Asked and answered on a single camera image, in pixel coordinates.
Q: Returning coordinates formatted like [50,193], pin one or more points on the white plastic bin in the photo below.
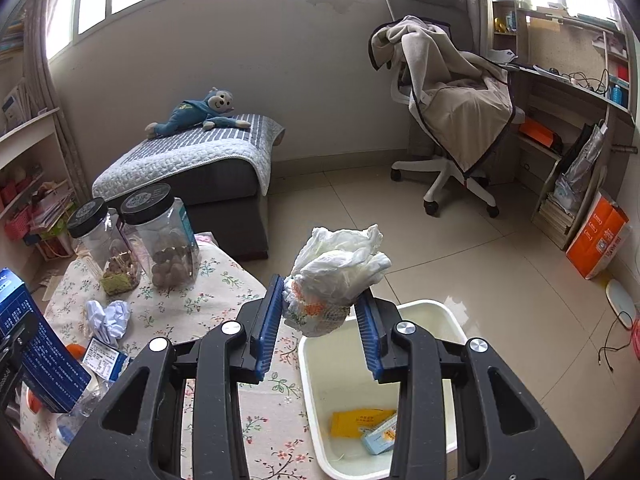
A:
[325,360]

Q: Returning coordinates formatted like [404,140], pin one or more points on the small orange item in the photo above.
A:
[75,351]

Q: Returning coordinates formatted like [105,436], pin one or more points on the blue cardboard box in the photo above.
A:
[45,355]

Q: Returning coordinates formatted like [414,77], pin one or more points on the orange flat box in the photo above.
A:
[540,134]

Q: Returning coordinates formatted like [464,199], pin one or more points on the grey curtain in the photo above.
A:
[465,10]
[45,85]

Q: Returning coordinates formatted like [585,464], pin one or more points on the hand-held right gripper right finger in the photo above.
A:
[367,335]

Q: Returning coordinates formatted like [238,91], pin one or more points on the white office chair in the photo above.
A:
[450,170]

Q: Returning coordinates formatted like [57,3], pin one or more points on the beige blanket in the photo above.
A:
[460,105]

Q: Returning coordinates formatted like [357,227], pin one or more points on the white bathroom scale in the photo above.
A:
[620,302]

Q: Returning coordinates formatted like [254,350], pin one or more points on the yellow packet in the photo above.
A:
[355,422]

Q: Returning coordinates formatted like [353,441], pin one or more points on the wooden desk with shelves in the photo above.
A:
[560,87]

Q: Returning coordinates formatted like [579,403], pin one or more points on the white bookshelf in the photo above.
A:
[35,130]

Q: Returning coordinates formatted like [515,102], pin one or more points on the blue bottle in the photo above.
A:
[616,94]

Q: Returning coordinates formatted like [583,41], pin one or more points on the stack of books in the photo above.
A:
[552,220]

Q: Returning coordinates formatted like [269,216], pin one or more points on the light blue small box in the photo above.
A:
[377,442]

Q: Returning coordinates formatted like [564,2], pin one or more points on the clear jar with brown balls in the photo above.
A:
[170,260]

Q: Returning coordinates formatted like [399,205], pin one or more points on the clear jar with green base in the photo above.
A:
[117,270]

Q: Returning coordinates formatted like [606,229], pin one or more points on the blue plush monkey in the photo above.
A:
[190,112]

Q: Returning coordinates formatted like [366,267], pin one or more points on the white label packet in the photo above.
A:
[102,360]

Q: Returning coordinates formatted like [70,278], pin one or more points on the orange and white cardboard box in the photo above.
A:
[595,240]

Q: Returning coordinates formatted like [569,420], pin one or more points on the light blue plastic bag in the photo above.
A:
[110,320]

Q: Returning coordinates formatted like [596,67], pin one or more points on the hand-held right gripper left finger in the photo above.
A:
[267,325]

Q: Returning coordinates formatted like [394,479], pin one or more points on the white plastic bag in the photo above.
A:
[340,265]

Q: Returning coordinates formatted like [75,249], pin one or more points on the clear plastic bottle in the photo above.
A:
[85,405]

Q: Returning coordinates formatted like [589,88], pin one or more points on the silver foil bag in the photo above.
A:
[580,170]

